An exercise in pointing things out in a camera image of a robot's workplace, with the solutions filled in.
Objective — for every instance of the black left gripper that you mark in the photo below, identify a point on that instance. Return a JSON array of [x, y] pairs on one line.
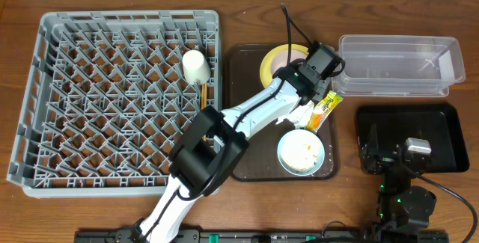
[[314, 96]]

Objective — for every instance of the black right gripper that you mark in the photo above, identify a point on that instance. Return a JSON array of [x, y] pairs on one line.
[[371, 152]]

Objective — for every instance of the pink bowl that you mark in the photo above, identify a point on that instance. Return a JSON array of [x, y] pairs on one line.
[[280, 60]]

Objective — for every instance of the wooden chopstick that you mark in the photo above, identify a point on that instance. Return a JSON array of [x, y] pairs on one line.
[[204, 95], [201, 97]]

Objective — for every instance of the white cup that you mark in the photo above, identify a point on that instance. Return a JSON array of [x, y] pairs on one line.
[[196, 70]]

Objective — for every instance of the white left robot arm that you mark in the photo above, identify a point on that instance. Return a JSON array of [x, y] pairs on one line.
[[215, 141]]

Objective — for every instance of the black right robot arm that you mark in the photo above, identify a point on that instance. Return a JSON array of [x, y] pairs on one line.
[[403, 209]]

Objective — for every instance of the grey plastic dishwasher rack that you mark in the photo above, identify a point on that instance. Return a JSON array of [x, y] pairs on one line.
[[106, 100]]

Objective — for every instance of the yellow green snack wrapper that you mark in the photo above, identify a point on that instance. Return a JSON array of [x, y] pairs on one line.
[[322, 110]]

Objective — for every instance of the crumpled white tissue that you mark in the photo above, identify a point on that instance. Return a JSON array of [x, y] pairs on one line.
[[299, 117]]

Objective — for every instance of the clear plastic bin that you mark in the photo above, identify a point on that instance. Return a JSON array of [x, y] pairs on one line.
[[398, 65]]

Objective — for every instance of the yellow plate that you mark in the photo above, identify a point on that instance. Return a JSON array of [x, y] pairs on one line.
[[265, 74]]

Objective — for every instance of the light blue bowl with rice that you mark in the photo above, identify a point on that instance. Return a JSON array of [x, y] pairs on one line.
[[301, 152]]

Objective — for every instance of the black plastic tray bin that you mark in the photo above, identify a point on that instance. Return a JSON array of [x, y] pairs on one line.
[[439, 124]]

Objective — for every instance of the dark brown serving tray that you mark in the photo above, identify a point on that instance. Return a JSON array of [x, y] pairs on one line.
[[241, 81]]

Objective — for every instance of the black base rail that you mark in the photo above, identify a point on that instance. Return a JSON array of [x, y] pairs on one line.
[[195, 236]]

